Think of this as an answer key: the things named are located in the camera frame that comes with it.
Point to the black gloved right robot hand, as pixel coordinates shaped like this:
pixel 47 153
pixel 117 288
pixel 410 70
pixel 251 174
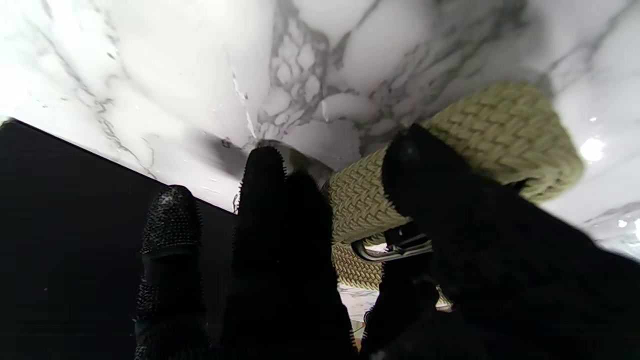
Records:
pixel 500 260

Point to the beige woven belt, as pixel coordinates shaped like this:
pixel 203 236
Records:
pixel 500 140

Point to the black belt storage box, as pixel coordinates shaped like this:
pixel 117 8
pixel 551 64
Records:
pixel 75 250

